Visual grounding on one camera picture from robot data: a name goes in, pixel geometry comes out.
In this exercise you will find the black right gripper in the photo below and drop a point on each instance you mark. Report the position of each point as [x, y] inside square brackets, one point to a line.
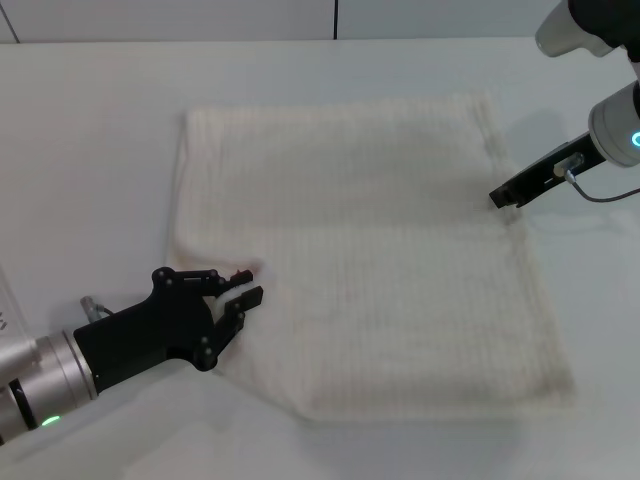
[550, 172]

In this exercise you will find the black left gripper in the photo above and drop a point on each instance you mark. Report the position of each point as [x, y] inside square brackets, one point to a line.
[150, 330]

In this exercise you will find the white ribbed towel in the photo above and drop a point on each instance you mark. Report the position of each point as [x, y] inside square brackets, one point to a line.
[375, 275]

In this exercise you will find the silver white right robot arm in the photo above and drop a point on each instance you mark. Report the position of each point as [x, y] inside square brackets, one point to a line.
[612, 125]

